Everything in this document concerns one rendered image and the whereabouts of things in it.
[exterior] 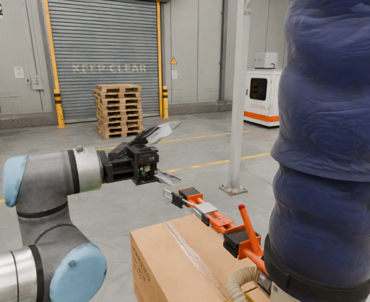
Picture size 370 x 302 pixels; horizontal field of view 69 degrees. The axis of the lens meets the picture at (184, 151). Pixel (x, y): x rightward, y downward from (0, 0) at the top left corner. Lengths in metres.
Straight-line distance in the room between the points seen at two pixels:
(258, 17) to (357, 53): 12.18
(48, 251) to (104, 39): 9.30
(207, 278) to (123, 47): 9.00
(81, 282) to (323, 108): 0.46
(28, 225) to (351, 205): 0.58
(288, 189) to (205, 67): 10.58
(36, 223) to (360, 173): 0.56
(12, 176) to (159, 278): 0.83
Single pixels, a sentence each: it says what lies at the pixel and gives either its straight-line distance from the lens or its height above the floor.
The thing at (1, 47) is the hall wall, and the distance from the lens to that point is 9.61.
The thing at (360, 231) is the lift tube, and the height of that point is 1.50.
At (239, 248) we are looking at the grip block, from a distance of 0.88.
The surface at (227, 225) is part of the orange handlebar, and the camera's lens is 0.99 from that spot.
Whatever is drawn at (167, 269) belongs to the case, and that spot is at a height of 0.94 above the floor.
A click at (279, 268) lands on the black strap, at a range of 0.64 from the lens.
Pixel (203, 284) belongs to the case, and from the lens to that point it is 1.21.
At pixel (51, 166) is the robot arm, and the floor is 1.60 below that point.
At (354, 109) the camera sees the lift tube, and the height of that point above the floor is 1.71.
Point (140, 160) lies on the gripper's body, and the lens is 0.56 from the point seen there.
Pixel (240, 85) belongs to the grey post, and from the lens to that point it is 3.77.
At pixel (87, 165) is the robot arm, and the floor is 1.60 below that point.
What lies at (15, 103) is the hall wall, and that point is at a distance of 9.64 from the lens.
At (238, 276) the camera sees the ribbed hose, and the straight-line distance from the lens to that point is 0.87.
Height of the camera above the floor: 1.78
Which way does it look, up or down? 17 degrees down
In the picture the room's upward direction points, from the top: straight up
